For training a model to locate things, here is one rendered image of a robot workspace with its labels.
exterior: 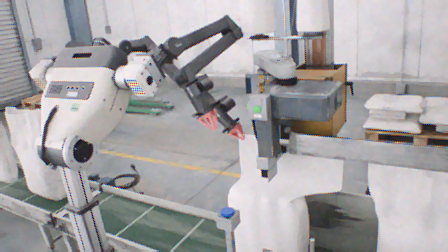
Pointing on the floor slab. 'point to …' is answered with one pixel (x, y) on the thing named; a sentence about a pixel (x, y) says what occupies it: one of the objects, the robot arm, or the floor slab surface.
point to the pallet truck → (148, 105)
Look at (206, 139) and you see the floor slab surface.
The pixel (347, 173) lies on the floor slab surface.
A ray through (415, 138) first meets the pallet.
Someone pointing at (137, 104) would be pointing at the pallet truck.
